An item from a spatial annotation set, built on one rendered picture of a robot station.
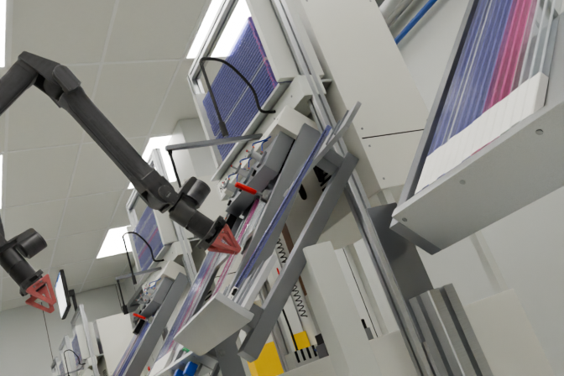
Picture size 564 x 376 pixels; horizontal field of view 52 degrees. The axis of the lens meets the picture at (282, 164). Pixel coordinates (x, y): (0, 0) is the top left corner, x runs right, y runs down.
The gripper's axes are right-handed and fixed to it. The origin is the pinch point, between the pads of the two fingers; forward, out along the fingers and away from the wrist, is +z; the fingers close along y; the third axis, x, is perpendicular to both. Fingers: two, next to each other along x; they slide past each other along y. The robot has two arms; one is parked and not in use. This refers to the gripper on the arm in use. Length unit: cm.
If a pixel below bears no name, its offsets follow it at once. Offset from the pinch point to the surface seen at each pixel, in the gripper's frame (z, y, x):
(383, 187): 26.4, -11.6, -37.8
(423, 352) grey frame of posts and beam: 52, -15, 2
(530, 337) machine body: 84, -12, -23
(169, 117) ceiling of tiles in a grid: -72, 295, -229
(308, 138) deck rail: 0.0, -11.3, -36.4
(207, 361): 6.6, -4.3, 29.8
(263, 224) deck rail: 1.2, -10.7, -4.8
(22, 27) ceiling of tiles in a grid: -158, 168, -132
